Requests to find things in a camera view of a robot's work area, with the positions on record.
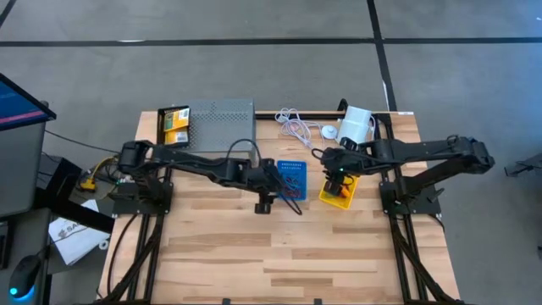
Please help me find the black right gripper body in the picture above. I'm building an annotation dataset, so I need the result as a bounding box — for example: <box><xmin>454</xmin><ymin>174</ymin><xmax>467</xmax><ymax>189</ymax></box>
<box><xmin>311</xmin><ymin>146</ymin><xmax>362</xmax><ymax>184</ymax></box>

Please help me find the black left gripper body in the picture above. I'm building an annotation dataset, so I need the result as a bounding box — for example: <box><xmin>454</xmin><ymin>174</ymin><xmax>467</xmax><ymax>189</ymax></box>
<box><xmin>249</xmin><ymin>157</ymin><xmax>285</xmax><ymax>205</ymax></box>

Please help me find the yellow plastic basket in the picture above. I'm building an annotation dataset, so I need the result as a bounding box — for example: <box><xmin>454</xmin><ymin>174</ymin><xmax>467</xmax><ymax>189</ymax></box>
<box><xmin>318</xmin><ymin>174</ymin><xmax>359</xmax><ymax>211</ymax></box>

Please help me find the blue plastic basket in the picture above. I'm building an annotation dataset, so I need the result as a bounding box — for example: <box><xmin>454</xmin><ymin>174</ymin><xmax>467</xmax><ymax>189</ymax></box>
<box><xmin>275</xmin><ymin>159</ymin><xmax>308</xmax><ymax>202</ymax></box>

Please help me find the black plastic basket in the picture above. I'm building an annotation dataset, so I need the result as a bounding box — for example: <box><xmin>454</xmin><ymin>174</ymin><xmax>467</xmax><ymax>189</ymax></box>
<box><xmin>156</xmin><ymin>105</ymin><xmax>192</xmax><ymax>148</ymax></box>

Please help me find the grey desk cabinet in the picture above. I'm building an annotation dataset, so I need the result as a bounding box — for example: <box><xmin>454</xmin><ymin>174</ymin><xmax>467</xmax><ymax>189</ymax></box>
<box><xmin>0</xmin><ymin>120</ymin><xmax>47</xmax><ymax>218</ymax></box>

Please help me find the white cylindrical spot lamp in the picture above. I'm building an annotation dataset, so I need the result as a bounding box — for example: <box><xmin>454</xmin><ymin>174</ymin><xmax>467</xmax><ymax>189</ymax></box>
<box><xmin>336</xmin><ymin>105</ymin><xmax>377</xmax><ymax>147</ymax></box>

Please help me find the grey perforated metal riser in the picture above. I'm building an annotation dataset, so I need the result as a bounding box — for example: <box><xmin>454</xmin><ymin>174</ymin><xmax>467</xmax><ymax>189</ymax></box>
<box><xmin>164</xmin><ymin>98</ymin><xmax>258</xmax><ymax>166</ymax></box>

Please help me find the yellow black connector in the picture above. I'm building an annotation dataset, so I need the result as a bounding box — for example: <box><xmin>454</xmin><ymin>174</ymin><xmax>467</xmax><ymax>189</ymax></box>
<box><xmin>79</xmin><ymin>175</ymin><xmax>98</xmax><ymax>193</ymax></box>

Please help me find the grey stand leg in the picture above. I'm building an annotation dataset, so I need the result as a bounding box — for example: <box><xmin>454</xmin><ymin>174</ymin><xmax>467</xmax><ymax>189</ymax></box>
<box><xmin>502</xmin><ymin>151</ymin><xmax>542</xmax><ymax>178</ymax></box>

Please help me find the black floor stand beam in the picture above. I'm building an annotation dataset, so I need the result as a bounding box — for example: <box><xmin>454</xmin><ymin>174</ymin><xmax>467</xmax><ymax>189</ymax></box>
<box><xmin>33</xmin><ymin>186</ymin><xmax>116</xmax><ymax>235</ymax></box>

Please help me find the white printed paper sheet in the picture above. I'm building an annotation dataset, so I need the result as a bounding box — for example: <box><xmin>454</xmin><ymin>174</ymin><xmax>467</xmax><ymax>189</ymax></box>
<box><xmin>47</xmin><ymin>198</ymin><xmax>112</xmax><ymax>267</ymax></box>

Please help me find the computer monitor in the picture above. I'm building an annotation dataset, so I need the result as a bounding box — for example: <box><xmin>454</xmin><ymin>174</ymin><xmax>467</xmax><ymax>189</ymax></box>
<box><xmin>0</xmin><ymin>71</ymin><xmax>58</xmax><ymax>132</ymax></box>

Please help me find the black computer mouse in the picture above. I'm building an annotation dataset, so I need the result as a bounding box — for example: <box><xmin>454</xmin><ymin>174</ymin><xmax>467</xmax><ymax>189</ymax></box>
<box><xmin>8</xmin><ymin>253</ymin><xmax>44</xmax><ymax>300</ymax></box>

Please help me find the white round cable switch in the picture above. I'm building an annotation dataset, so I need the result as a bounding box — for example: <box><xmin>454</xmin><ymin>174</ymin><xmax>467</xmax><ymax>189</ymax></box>
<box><xmin>320</xmin><ymin>124</ymin><xmax>340</xmax><ymax>141</ymax></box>

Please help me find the white power cable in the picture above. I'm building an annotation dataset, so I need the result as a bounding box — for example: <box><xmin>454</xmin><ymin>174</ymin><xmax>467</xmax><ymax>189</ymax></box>
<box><xmin>274</xmin><ymin>107</ymin><xmax>378</xmax><ymax>152</ymax></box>

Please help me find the black aluminium rig frame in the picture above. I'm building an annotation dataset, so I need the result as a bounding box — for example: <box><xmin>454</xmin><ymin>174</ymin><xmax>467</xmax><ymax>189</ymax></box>
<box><xmin>99</xmin><ymin>97</ymin><xmax>467</xmax><ymax>305</ymax></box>

